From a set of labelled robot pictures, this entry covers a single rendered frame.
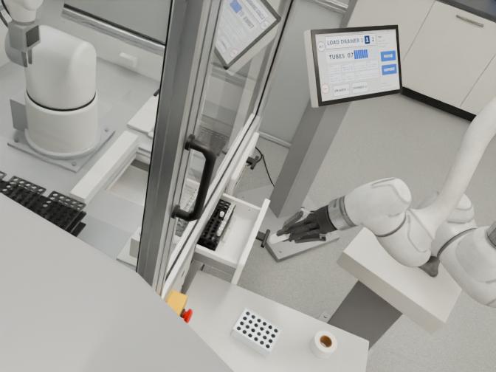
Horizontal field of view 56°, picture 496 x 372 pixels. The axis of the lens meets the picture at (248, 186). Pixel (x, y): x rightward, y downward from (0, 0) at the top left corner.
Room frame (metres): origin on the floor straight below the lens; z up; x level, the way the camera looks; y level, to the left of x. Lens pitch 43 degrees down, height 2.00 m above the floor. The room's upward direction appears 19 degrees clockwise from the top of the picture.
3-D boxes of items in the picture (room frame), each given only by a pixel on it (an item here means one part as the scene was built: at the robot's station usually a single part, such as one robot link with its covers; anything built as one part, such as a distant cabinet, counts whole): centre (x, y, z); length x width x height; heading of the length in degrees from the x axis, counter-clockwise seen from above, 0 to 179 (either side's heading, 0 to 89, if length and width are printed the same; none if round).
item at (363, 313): (1.21, -0.65, 0.38); 0.30 x 0.30 x 0.76; 65
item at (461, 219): (1.20, -0.65, 1.00); 0.18 x 0.16 x 0.22; 36
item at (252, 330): (0.72, -0.16, 0.78); 0.12 x 0.08 x 0.04; 76
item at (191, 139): (0.54, 0.08, 1.45); 0.05 x 0.03 x 0.19; 86
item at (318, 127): (1.95, -0.27, 0.51); 0.50 x 0.45 x 1.02; 44
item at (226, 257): (0.98, 0.14, 0.86); 0.40 x 0.26 x 0.06; 86
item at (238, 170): (1.29, 0.04, 0.87); 0.29 x 0.02 x 0.11; 176
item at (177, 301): (0.64, 0.08, 0.88); 0.07 x 0.05 x 0.07; 176
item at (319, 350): (0.75, -0.36, 0.78); 0.07 x 0.07 x 0.04
